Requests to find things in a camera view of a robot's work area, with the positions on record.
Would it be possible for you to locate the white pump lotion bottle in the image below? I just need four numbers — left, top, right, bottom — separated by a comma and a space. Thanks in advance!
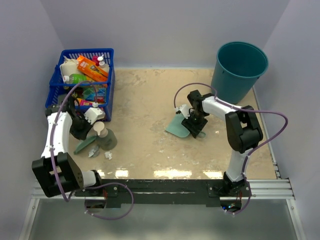
97, 55, 110, 73

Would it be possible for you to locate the teal plastic trash bin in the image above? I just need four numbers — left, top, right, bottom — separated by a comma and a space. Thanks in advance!
211, 41, 269, 104

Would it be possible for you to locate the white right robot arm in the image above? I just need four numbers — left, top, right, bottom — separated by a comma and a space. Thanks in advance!
175, 90, 263, 197

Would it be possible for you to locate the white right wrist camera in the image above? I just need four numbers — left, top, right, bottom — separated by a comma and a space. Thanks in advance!
175, 104, 191, 119

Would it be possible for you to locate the small white scrap front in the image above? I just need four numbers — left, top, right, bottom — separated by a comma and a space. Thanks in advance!
104, 151, 113, 160

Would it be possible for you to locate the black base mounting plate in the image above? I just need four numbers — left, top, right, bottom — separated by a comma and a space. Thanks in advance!
75, 179, 252, 210

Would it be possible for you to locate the green plastic dustpan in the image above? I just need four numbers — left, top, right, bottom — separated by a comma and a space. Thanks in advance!
165, 114, 206, 138

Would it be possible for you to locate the blue plastic basket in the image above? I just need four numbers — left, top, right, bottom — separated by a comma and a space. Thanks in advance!
44, 48, 116, 123

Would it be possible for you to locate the aluminium rail frame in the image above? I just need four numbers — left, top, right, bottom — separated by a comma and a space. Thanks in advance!
19, 179, 305, 240

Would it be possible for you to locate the green hand brush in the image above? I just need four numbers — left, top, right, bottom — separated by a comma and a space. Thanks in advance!
73, 135, 97, 155

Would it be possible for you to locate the orange carton box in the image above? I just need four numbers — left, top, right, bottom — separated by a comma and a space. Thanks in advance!
76, 55, 109, 82

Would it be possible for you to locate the green drink bottle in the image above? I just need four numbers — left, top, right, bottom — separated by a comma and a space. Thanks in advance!
62, 73, 88, 85

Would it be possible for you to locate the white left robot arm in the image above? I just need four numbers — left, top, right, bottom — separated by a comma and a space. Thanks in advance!
31, 96, 105, 198

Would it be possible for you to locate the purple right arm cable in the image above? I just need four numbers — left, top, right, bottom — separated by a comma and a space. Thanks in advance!
173, 82, 289, 216

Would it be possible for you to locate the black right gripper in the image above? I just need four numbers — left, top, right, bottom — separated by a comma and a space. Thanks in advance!
182, 111, 208, 138

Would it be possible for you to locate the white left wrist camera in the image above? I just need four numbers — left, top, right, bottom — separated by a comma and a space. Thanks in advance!
84, 102, 106, 125

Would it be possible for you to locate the clear soap pump bottle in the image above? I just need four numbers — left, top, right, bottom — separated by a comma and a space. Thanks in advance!
93, 121, 118, 151

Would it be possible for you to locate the grey printed paper scrap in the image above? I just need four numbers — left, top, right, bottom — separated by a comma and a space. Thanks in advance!
88, 145, 100, 158

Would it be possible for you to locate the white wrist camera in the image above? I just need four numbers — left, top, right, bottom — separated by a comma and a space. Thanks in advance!
175, 104, 191, 119
84, 102, 106, 125

